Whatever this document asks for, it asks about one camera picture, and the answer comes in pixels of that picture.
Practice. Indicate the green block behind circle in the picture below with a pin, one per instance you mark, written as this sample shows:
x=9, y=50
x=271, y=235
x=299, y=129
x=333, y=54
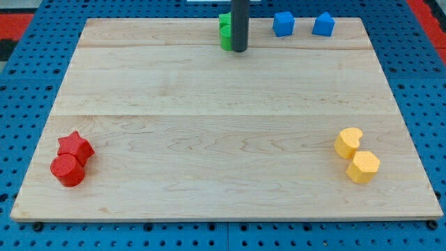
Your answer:
x=224, y=19

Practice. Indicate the wooden board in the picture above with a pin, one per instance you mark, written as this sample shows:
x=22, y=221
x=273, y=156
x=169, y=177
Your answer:
x=184, y=131

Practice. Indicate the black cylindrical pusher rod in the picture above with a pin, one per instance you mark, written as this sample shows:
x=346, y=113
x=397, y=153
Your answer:
x=239, y=25

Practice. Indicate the blue cube block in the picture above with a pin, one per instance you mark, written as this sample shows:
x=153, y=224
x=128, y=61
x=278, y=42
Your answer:
x=283, y=24

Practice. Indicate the yellow heart block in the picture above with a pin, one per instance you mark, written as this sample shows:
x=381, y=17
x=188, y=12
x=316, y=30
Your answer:
x=347, y=142

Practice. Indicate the blue pentagon block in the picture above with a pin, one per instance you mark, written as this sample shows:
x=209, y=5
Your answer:
x=323, y=25

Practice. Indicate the yellow hexagon block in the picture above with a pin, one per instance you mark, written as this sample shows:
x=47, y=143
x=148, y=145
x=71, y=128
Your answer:
x=363, y=167

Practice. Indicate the red star block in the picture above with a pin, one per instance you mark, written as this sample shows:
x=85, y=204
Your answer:
x=77, y=146

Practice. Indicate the red cylinder block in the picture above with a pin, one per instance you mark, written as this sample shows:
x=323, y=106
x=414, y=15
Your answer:
x=67, y=170

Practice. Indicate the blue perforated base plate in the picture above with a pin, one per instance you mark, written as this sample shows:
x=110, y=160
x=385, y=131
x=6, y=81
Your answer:
x=35, y=69

